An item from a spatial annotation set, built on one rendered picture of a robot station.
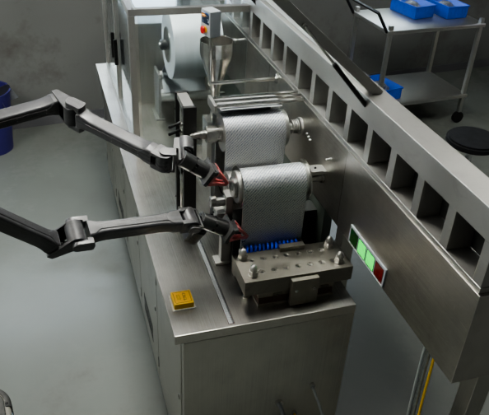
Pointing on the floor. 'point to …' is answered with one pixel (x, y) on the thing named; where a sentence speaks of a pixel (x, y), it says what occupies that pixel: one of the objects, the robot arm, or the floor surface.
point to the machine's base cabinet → (235, 347)
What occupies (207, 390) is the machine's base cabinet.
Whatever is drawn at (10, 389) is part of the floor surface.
